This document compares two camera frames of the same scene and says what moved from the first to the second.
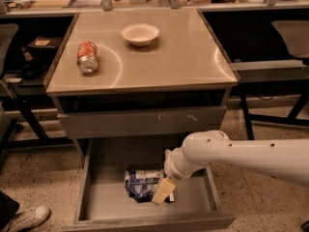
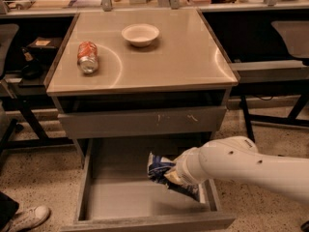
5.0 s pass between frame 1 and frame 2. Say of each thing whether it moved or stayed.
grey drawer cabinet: stayed
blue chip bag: moved
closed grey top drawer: stayed
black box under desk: stayed
